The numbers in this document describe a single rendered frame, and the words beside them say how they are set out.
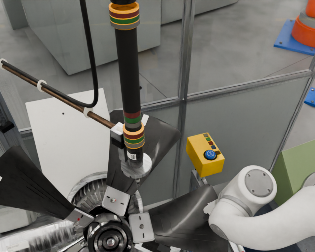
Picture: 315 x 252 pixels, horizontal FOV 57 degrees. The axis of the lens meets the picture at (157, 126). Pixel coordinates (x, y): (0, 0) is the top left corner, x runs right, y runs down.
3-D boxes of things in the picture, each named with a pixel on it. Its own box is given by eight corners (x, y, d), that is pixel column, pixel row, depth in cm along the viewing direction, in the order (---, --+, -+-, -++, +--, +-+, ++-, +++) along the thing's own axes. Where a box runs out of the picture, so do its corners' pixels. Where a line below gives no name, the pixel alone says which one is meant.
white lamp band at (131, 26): (104, 24, 43) (104, 20, 42) (124, 15, 45) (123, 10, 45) (127, 33, 41) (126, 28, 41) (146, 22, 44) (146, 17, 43)
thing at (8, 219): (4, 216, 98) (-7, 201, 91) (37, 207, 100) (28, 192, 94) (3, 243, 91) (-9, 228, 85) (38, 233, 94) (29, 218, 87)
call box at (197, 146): (185, 153, 132) (187, 136, 125) (205, 147, 135) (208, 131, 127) (200, 180, 121) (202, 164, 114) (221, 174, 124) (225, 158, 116)
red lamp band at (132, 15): (103, 14, 42) (102, 9, 41) (123, 4, 44) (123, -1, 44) (126, 22, 40) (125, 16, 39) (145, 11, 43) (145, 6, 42)
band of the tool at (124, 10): (105, 26, 43) (102, 7, 41) (124, 16, 46) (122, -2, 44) (127, 34, 41) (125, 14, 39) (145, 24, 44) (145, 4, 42)
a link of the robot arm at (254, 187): (241, 228, 68) (260, 199, 72) (265, 215, 57) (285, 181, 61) (212, 204, 70) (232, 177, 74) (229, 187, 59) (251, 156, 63)
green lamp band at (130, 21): (104, 19, 42) (103, 14, 42) (123, 9, 45) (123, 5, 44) (126, 27, 41) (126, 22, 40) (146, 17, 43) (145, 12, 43)
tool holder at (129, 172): (108, 165, 67) (103, 135, 60) (128, 146, 71) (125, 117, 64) (138, 184, 63) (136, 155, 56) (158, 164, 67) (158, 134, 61)
